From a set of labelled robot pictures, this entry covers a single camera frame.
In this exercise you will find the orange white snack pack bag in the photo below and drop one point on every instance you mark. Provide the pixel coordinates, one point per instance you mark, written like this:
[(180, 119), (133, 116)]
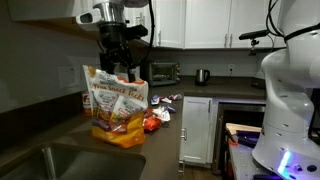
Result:
[(116, 113)]

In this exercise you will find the white paper towel roll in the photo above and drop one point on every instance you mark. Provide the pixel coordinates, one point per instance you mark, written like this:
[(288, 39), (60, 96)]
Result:
[(137, 75)]

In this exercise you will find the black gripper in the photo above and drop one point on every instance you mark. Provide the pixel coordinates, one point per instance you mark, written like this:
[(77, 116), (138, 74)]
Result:
[(113, 36)]

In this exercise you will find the wooden board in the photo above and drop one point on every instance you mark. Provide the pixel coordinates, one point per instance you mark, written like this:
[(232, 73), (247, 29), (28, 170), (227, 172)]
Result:
[(243, 127)]

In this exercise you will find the white upper cabinet door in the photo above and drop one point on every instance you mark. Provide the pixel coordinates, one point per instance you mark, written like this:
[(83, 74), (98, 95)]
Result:
[(170, 23), (253, 16), (208, 23)]

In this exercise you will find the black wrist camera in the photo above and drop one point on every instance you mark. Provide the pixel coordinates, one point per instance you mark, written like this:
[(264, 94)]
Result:
[(137, 30)]

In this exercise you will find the steel electric kettle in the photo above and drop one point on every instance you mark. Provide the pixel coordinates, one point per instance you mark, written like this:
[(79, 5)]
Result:
[(201, 77)]

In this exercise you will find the white orange small packet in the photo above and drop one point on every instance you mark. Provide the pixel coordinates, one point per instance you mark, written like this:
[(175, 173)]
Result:
[(162, 114)]

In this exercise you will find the grey perforated robot table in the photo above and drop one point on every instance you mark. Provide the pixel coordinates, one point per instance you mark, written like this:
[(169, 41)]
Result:
[(241, 163)]

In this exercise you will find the grey wall switch plate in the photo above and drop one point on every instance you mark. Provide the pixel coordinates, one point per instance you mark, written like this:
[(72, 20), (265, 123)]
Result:
[(68, 76)]

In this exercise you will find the black stereo camera on stand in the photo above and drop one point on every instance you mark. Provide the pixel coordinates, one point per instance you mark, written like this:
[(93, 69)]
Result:
[(255, 34)]

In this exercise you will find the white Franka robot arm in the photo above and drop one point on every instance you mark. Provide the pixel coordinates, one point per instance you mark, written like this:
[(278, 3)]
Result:
[(290, 100)]

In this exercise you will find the small white wall outlet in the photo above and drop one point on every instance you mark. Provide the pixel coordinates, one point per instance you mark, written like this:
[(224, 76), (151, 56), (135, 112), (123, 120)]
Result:
[(231, 68)]

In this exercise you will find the stainless steel sink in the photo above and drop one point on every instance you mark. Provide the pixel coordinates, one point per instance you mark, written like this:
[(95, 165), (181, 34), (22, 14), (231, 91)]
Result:
[(100, 166)]

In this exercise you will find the black clamp with orange tip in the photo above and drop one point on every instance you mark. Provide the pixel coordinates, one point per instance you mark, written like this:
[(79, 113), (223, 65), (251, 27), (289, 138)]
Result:
[(240, 140)]

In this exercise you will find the silver toaster oven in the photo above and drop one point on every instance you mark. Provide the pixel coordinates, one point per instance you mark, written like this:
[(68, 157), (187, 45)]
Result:
[(163, 74)]

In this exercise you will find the black built-in dishwasher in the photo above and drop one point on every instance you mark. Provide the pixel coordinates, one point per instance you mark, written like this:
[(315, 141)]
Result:
[(240, 115)]

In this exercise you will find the chrome faucet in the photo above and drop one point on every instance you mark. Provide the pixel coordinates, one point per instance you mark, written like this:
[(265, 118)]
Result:
[(49, 163)]

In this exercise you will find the white cabinet door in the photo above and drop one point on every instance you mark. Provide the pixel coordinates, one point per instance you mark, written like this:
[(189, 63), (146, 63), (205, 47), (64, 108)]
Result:
[(196, 133), (253, 16), (170, 23), (208, 23)]

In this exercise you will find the white lower cabinet door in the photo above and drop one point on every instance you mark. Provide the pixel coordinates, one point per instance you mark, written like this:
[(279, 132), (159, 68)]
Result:
[(196, 133)]

